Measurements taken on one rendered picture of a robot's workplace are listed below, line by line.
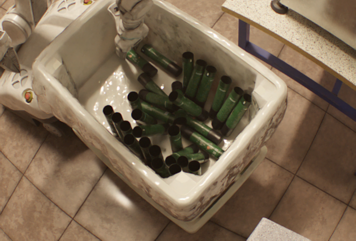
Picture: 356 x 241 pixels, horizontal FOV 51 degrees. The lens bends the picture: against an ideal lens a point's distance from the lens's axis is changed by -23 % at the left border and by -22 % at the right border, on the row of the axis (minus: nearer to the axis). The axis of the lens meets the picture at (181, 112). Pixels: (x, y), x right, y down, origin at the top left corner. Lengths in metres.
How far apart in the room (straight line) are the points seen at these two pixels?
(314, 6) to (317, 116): 0.89
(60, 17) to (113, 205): 0.81
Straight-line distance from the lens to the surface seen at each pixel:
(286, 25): 1.17
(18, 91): 1.66
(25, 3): 1.41
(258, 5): 1.20
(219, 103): 1.28
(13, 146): 2.01
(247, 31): 1.42
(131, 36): 1.25
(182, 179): 1.05
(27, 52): 1.84
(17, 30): 1.50
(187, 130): 1.29
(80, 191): 1.80
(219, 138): 1.28
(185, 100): 1.24
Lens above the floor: 1.67
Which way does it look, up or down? 64 degrees down
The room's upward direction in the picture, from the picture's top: 8 degrees counter-clockwise
